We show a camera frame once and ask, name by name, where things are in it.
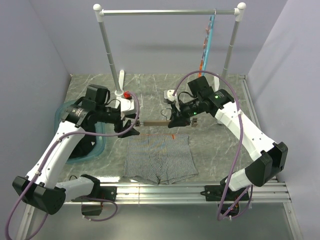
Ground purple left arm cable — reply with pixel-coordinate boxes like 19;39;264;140
5;92;141;240

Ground teal plastic basket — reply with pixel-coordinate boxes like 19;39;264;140
54;100;106;164

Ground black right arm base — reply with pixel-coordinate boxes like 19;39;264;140
200;185;250;217

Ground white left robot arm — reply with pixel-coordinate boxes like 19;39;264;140
12;84;140;215

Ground blue hanger with orange clips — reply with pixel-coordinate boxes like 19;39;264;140
198;11;216;77

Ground aluminium mounting rail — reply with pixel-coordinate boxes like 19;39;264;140
27;181;293;206

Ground black clothes in basket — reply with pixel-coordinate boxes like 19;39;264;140
69;134;97;159

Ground grey striped boxer underwear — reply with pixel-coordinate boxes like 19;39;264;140
123;133;198;185

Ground beige clip hanger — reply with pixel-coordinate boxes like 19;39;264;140
135;108;199;128

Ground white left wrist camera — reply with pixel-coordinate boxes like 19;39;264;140
117;91;137;119

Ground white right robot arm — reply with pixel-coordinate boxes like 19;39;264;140
164;76;288;200

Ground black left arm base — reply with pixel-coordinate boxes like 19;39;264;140
71;185;117;217

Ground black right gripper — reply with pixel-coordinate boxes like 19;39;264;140
168;97;203;128

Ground silver white clothes rack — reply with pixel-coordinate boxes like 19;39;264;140
92;2;247;125

